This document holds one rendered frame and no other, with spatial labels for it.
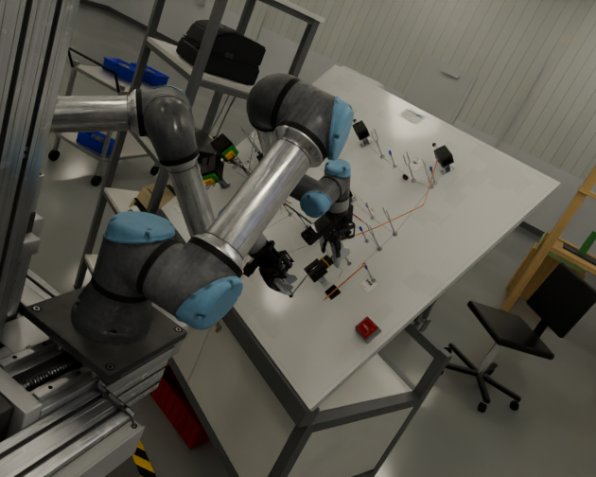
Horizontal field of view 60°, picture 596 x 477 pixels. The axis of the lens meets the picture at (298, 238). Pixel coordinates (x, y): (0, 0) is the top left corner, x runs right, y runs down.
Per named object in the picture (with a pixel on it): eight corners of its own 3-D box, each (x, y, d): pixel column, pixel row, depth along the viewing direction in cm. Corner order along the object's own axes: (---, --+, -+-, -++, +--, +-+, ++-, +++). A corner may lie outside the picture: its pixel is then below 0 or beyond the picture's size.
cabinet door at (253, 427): (251, 503, 169) (298, 415, 155) (185, 383, 205) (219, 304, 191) (257, 501, 171) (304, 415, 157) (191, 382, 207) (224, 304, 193)
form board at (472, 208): (163, 210, 227) (160, 208, 226) (336, 67, 237) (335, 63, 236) (311, 412, 150) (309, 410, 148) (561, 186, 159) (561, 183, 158)
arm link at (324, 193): (285, 205, 144) (305, 186, 151) (320, 225, 141) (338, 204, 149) (290, 185, 138) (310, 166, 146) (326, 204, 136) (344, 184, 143)
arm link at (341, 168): (318, 167, 145) (332, 153, 150) (317, 199, 152) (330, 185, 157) (342, 174, 141) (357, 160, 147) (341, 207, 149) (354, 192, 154)
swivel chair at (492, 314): (514, 386, 409) (592, 277, 371) (518, 435, 348) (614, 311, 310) (436, 343, 422) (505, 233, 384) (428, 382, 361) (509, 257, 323)
